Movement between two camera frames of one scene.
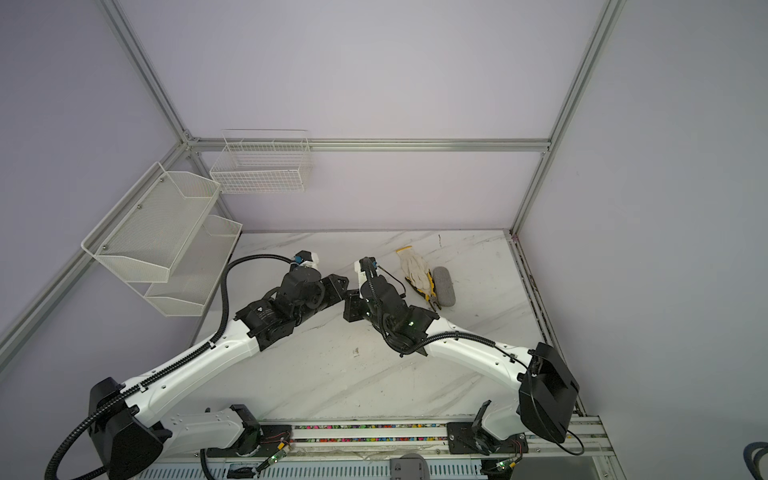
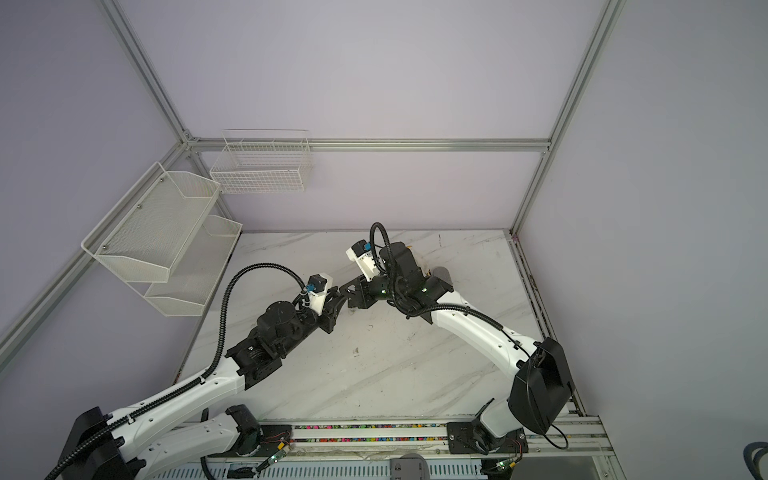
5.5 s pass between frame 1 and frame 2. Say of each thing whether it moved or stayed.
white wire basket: stayed
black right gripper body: moved
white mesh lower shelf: stayed
